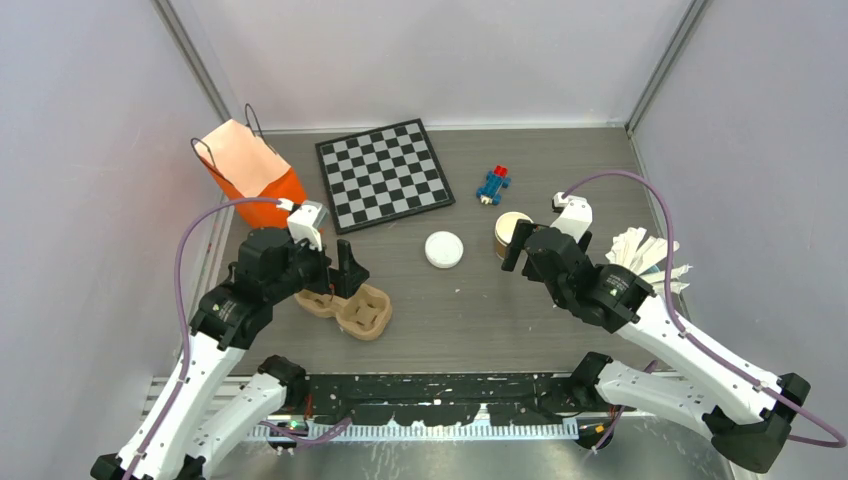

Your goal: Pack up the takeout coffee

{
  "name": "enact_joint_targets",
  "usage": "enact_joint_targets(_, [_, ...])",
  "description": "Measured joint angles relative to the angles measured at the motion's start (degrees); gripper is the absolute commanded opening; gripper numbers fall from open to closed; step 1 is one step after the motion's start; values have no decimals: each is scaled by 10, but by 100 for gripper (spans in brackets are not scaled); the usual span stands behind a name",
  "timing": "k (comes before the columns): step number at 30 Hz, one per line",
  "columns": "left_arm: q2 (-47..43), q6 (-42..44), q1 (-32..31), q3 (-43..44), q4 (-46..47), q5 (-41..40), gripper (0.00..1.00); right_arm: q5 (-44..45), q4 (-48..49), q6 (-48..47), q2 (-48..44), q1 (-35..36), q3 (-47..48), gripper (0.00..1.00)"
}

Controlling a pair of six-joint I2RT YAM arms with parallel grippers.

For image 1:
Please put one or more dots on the white paper-wrapped straws bundle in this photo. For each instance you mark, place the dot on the white paper-wrapped straws bundle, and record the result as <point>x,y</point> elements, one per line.
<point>641,254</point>

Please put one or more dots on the brown pulp cup carrier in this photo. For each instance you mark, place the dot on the brown pulp cup carrier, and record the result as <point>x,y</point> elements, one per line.
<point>363,316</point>

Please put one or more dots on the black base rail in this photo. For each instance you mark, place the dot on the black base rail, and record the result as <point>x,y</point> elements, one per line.
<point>509,399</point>

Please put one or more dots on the brown paper coffee cup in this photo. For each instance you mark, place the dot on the brown paper coffee cup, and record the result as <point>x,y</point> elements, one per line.
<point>503,230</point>

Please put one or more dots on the orange paper bag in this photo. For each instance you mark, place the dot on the orange paper bag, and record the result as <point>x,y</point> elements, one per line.
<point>244,165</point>

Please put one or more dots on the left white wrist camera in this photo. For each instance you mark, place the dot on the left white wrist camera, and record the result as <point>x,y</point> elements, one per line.
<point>304,221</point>

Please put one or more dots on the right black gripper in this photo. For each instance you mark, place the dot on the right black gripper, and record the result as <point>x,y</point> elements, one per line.
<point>515,246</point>

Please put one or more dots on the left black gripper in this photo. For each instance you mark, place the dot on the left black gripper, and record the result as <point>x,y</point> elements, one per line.
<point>344,279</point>

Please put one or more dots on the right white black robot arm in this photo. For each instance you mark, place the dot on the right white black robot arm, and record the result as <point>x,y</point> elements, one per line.
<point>724,399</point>

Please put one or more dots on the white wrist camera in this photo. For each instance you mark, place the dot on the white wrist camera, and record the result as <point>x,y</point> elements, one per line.
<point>575,215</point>
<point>304,221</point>

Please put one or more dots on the black white chessboard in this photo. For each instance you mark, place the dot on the black white chessboard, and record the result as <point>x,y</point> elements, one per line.
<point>382,175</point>

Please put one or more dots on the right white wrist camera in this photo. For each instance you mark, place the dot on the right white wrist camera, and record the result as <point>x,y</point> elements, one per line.
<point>575,215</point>

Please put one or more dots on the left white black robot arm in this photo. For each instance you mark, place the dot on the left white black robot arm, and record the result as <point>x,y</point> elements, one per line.
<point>176,439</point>

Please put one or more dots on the white plastic cup lid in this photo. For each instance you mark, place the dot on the white plastic cup lid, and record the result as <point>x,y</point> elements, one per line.
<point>443,249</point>

